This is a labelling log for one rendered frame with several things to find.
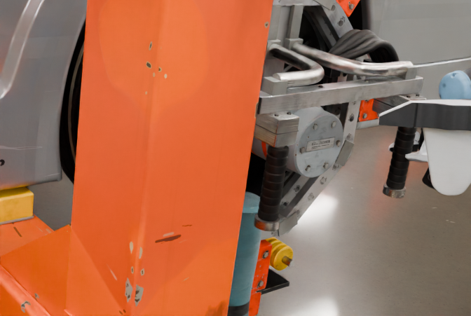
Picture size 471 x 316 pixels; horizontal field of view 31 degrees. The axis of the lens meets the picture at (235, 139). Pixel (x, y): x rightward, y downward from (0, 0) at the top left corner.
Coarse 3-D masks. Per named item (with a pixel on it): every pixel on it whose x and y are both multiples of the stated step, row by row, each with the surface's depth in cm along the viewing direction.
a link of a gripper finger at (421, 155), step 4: (424, 140) 163; (424, 144) 163; (424, 148) 164; (416, 152) 165; (420, 152) 164; (424, 152) 164; (404, 156) 163; (408, 156) 162; (412, 156) 163; (416, 156) 163; (420, 156) 163; (424, 156) 164; (412, 160) 164; (416, 160) 164; (420, 160) 164; (424, 160) 164
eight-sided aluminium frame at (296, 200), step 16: (288, 0) 160; (304, 0) 163; (320, 0) 165; (320, 16) 174; (336, 16) 170; (320, 32) 177; (336, 32) 172; (336, 80) 184; (352, 80) 181; (336, 112) 189; (352, 112) 184; (352, 128) 186; (352, 144) 187; (336, 160) 186; (320, 176) 184; (288, 192) 186; (304, 192) 184; (320, 192) 186; (288, 208) 183; (304, 208) 185; (288, 224) 182
